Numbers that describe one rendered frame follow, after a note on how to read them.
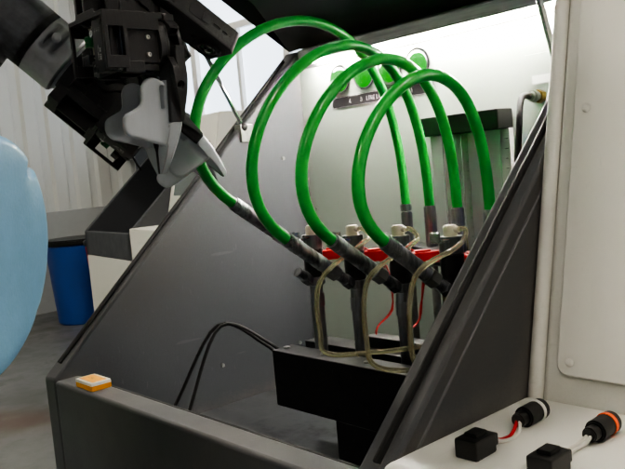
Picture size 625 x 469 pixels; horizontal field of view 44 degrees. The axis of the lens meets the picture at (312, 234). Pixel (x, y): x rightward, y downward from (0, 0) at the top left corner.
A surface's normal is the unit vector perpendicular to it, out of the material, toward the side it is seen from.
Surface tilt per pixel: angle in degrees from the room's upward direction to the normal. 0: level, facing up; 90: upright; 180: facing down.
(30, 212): 98
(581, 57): 76
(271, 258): 90
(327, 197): 90
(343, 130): 90
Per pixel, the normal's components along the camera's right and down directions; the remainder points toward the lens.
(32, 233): 0.99, 0.05
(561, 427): -0.09, -0.99
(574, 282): -0.74, -0.11
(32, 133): 0.74, 0.00
